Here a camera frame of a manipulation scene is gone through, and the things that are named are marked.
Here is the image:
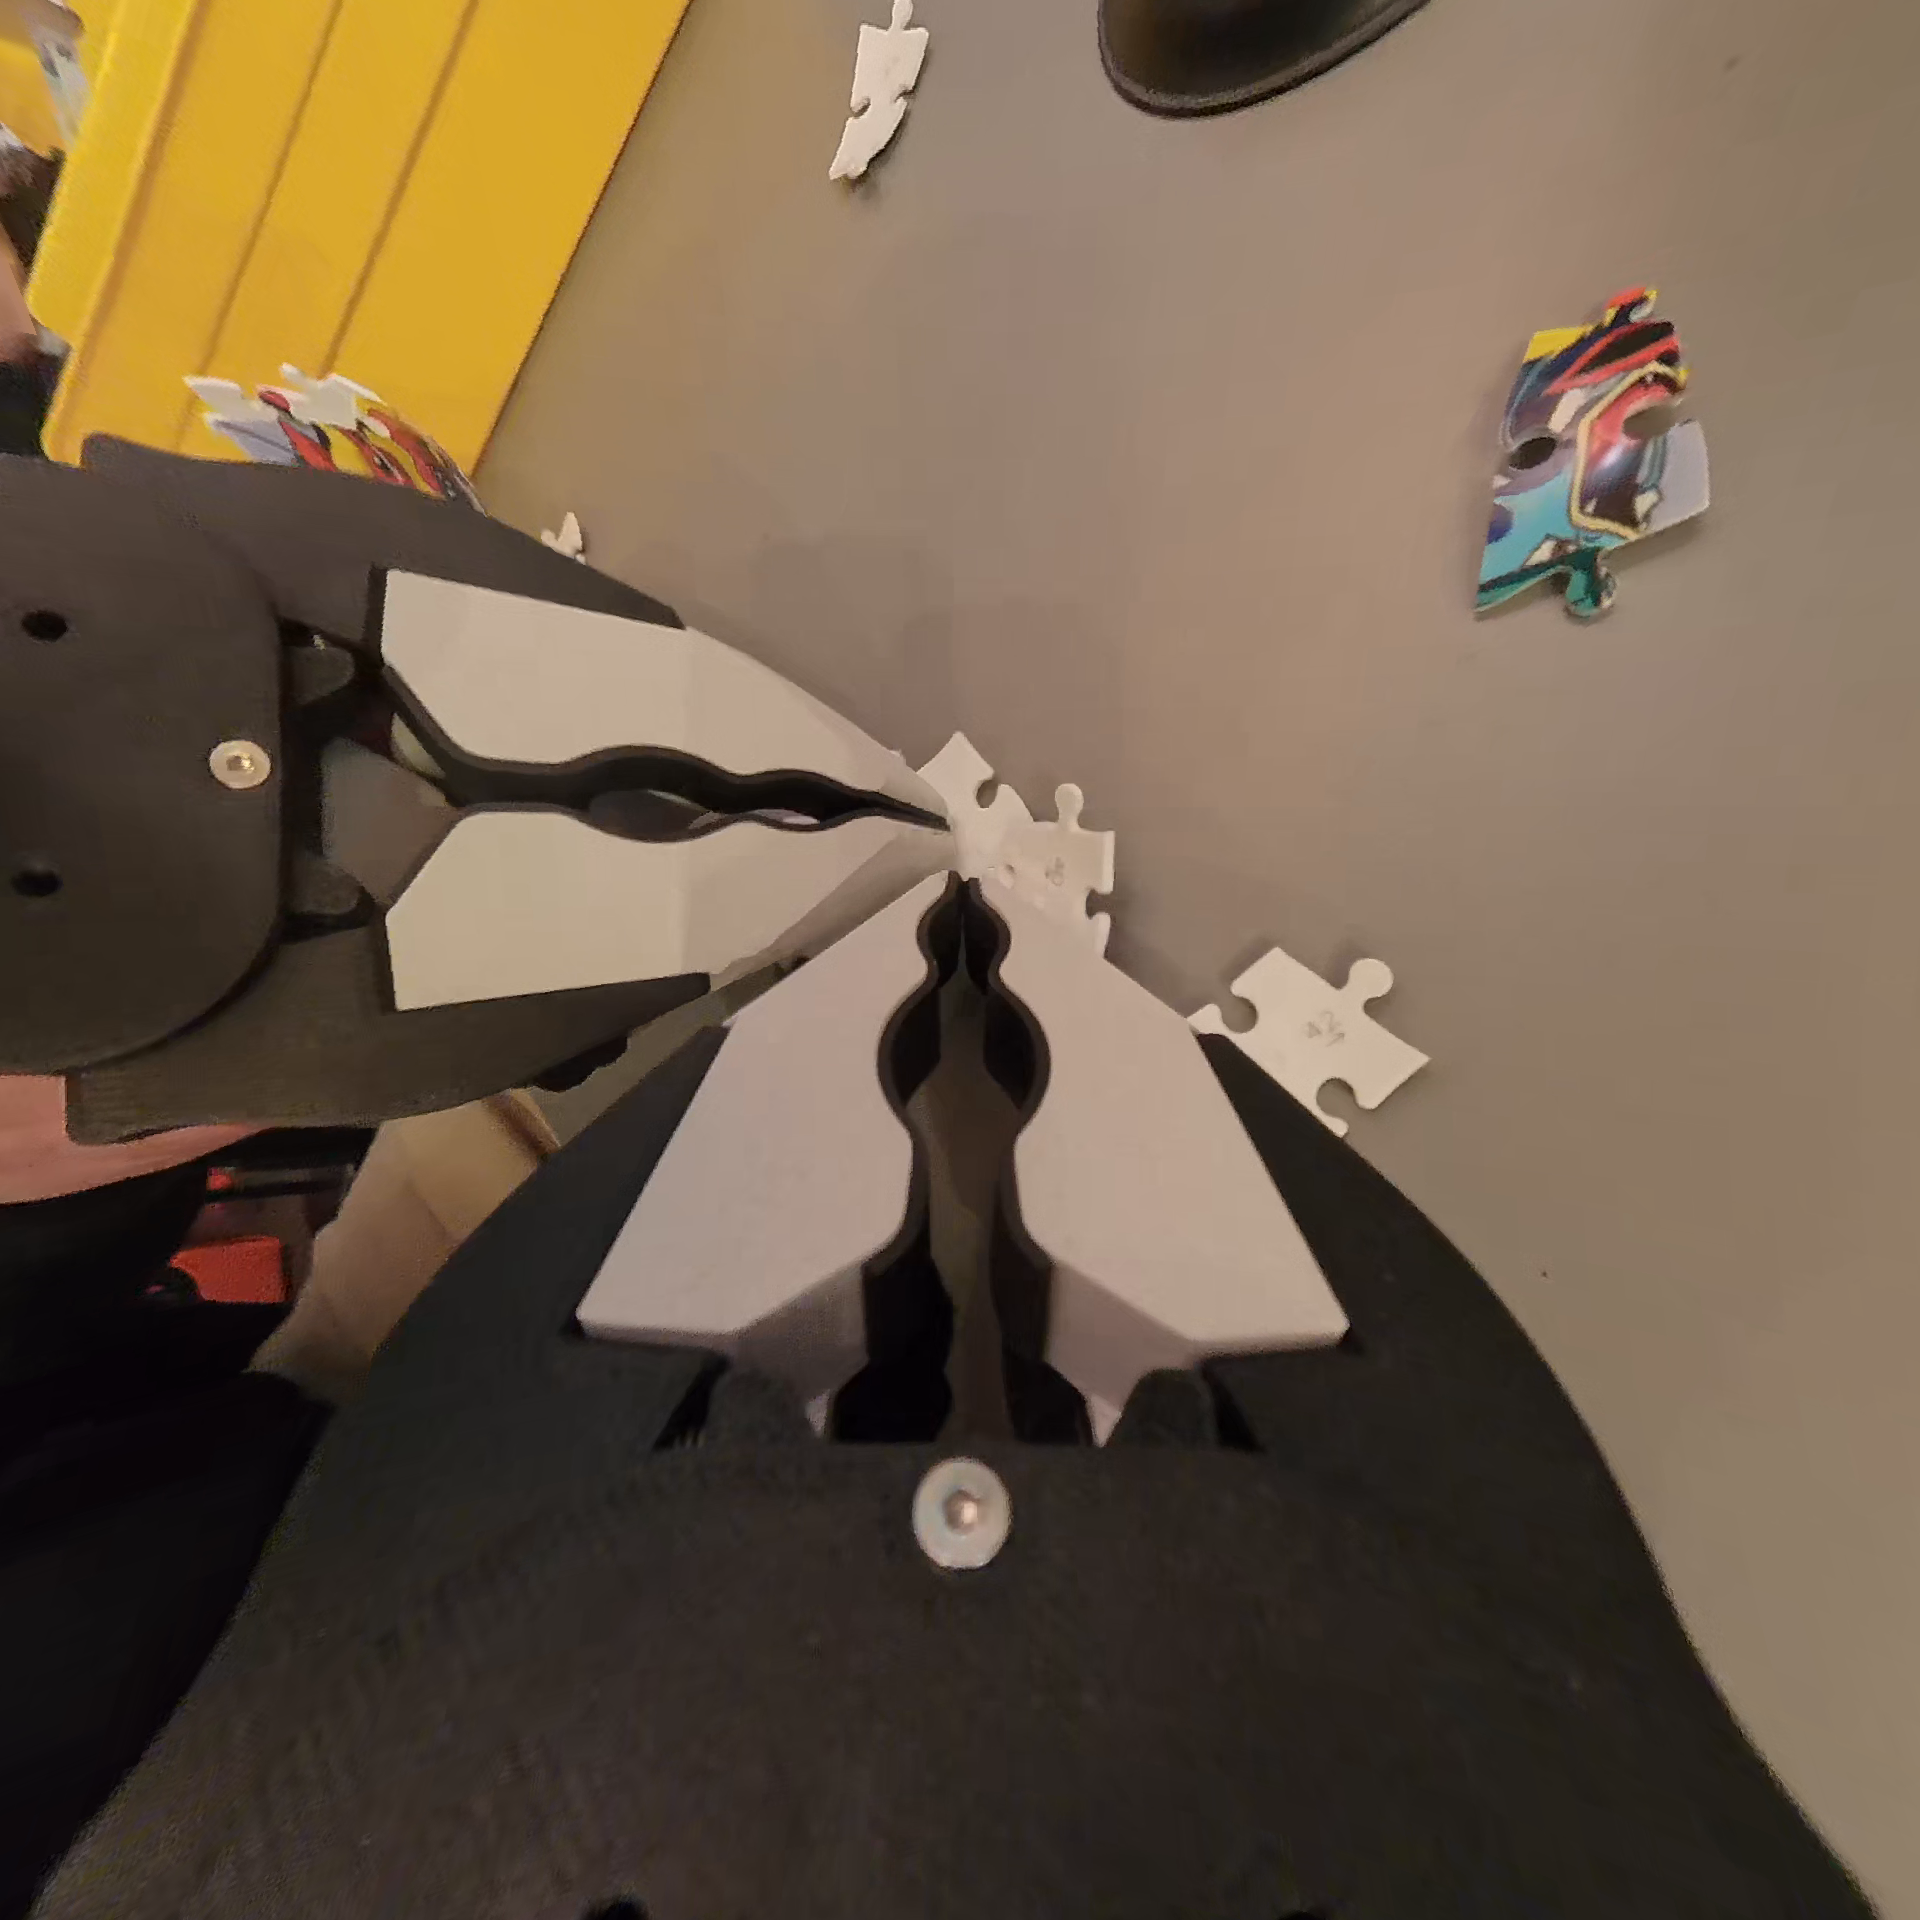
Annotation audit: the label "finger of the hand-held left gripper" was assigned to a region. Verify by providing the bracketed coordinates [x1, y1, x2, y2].
[366, 565, 958, 828]
[382, 802, 965, 1014]

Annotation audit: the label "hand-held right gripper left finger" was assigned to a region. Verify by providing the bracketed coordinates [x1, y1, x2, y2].
[573, 875, 970, 1447]

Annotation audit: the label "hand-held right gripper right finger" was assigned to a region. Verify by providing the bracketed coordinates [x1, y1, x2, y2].
[964, 882, 1351, 1451]

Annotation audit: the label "white straight-edged puzzle piece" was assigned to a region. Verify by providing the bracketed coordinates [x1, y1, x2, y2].
[1187, 942, 1432, 1141]

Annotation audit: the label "partly built colourful puzzle ball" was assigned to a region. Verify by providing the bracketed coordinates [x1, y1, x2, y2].
[181, 365, 485, 516]

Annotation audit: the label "yellow puzzle box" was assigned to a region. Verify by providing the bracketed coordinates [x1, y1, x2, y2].
[41, 0, 696, 480]

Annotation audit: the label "colourful joined puzzle pieces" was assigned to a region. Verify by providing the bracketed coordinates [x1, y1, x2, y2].
[1472, 287, 1714, 625]

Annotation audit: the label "black round puzzle stand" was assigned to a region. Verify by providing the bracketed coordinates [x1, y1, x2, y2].
[1095, 0, 1430, 122]

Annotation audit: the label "person's left hand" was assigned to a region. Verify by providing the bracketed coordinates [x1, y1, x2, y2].
[0, 1070, 205, 1207]

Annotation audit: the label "person's beige trousers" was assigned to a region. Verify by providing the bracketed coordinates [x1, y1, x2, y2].
[245, 1087, 558, 1404]

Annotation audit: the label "orange fabric with black stripe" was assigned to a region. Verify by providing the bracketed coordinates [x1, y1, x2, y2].
[162, 1166, 290, 1311]

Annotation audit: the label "person's black clothing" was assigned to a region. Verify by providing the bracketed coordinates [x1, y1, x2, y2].
[0, 1146, 339, 1893]

